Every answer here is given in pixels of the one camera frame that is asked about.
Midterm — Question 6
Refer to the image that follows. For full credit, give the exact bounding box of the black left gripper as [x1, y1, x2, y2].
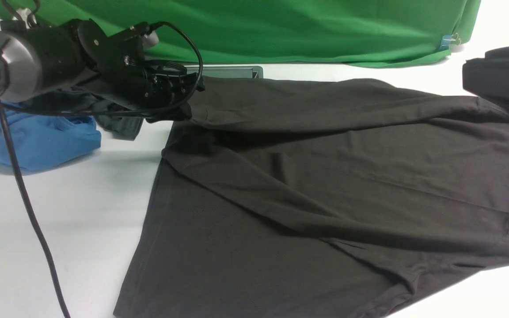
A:
[77, 21, 205, 122]

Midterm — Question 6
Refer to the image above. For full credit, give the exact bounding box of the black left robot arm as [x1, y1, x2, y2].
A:
[0, 19, 205, 122]

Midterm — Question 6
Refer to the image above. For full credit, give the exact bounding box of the dark teal crumpled garment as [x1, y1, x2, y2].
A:
[19, 87, 144, 141]

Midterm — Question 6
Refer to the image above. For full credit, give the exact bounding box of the blue binder clip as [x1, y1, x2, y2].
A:
[439, 33, 461, 51]

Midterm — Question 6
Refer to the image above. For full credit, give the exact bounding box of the blue crumpled garment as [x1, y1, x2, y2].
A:
[0, 110, 102, 172]

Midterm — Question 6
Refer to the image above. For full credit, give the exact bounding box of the green backdrop cloth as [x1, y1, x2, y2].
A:
[0, 0, 481, 68]

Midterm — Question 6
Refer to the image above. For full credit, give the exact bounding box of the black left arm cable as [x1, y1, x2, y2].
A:
[0, 21, 204, 318]

